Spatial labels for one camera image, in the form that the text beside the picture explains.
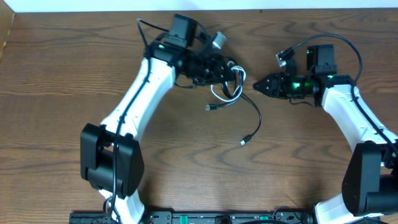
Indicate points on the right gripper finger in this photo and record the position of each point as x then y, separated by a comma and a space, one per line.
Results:
267, 91
267, 83

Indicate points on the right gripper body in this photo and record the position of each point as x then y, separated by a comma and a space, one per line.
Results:
280, 87

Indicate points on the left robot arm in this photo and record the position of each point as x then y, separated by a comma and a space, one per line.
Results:
110, 154

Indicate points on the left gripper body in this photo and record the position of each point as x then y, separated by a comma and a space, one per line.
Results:
216, 70

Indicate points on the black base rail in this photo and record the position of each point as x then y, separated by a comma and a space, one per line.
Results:
282, 215

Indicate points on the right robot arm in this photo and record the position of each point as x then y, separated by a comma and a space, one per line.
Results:
369, 187

